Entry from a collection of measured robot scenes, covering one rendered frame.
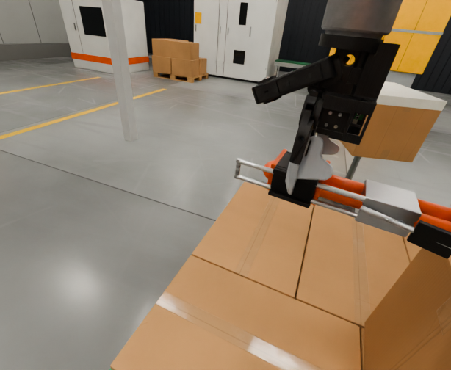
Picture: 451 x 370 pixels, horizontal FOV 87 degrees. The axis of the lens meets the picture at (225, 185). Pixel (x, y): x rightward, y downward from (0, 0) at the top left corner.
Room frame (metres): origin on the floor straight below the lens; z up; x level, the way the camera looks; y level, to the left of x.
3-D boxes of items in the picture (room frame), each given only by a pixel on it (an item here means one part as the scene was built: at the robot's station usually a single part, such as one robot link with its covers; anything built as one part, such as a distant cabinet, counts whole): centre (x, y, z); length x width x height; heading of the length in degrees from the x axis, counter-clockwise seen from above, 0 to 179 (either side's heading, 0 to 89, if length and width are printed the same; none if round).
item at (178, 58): (7.33, 1.54, 0.45); 1.21 x 1.02 x 0.90; 72
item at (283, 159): (0.36, -0.12, 1.07); 0.08 x 0.07 x 0.05; 66
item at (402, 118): (1.79, -1.04, 0.82); 0.60 x 0.40 x 0.40; 178
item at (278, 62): (7.63, -1.72, 0.32); 1.25 x 0.50 x 0.64; 72
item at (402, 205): (0.30, -0.24, 1.07); 0.07 x 0.07 x 0.04; 66
